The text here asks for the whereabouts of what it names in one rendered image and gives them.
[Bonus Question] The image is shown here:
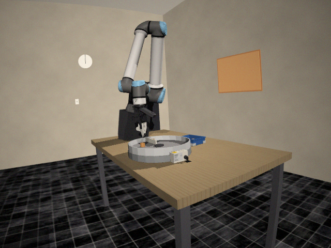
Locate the blue crate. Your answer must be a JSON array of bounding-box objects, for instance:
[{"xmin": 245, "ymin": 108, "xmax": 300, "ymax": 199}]
[{"xmin": 183, "ymin": 134, "xmax": 206, "ymax": 146}]

